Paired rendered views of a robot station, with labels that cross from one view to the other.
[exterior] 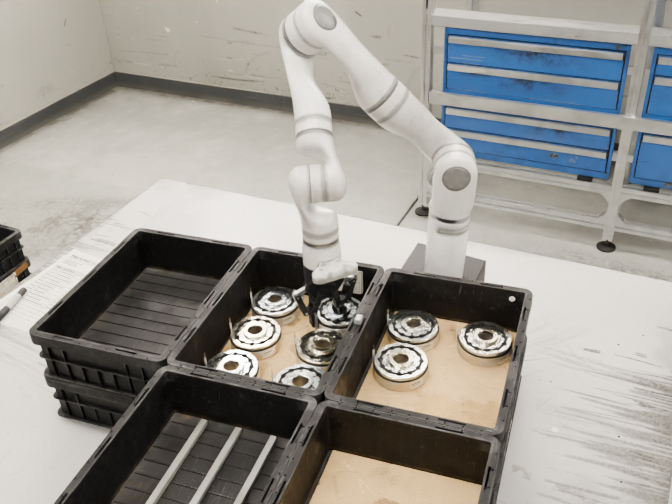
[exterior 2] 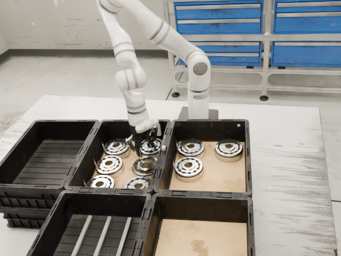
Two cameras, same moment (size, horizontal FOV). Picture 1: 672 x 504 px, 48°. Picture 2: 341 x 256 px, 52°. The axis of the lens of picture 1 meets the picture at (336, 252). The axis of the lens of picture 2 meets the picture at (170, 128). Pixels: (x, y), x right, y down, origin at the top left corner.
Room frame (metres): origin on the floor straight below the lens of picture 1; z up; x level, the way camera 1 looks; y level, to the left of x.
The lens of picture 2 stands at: (0.14, 0.06, 1.70)
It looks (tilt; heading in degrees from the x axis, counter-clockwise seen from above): 35 degrees down; 352
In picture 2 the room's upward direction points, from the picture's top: 8 degrees counter-clockwise
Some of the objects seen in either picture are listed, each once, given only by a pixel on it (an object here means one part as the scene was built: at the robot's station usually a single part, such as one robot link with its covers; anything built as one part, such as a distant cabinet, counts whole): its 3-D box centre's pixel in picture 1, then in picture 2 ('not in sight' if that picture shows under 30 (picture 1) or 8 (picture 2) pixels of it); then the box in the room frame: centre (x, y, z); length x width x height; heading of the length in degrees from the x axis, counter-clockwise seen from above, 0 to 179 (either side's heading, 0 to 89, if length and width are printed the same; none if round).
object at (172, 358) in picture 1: (283, 315); (123, 153); (1.15, 0.11, 0.92); 0.40 x 0.30 x 0.02; 159
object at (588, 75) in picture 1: (526, 104); (217, 35); (2.87, -0.81, 0.60); 0.72 x 0.03 x 0.56; 63
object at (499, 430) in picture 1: (436, 344); (206, 154); (1.05, -0.17, 0.92); 0.40 x 0.30 x 0.02; 159
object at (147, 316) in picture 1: (153, 310); (51, 162); (1.26, 0.39, 0.87); 0.40 x 0.30 x 0.11; 159
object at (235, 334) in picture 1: (255, 332); (109, 164); (1.18, 0.17, 0.86); 0.10 x 0.10 x 0.01
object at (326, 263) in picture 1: (325, 252); (140, 115); (1.20, 0.02, 1.03); 0.11 x 0.09 x 0.06; 23
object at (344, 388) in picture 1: (435, 365); (206, 165); (1.05, -0.17, 0.87); 0.40 x 0.30 x 0.11; 159
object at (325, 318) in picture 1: (339, 310); (150, 146); (1.23, 0.00, 0.86); 0.10 x 0.10 x 0.01
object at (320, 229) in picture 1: (313, 203); (130, 90); (1.22, 0.04, 1.13); 0.09 x 0.07 x 0.15; 92
